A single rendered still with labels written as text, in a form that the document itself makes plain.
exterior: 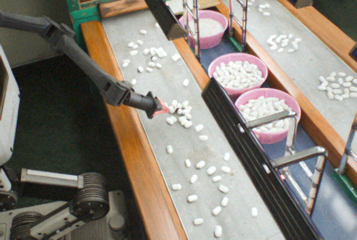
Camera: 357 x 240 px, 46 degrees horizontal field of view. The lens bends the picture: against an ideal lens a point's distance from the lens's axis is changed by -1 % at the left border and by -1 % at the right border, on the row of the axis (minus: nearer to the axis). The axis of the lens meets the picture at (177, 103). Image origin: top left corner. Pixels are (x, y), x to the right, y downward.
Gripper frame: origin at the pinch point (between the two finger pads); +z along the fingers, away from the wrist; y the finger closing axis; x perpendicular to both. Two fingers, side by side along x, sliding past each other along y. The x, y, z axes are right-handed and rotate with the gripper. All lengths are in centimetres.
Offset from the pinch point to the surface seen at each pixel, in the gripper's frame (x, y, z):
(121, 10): -1, 86, 3
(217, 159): -1.0, -25.0, 12.7
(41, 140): 104, 90, 4
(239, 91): -16.9, 5.0, 30.4
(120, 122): 15.8, 6.3, -10.9
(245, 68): -22.5, 19.4, 39.0
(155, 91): 5.3, 21.7, 6.0
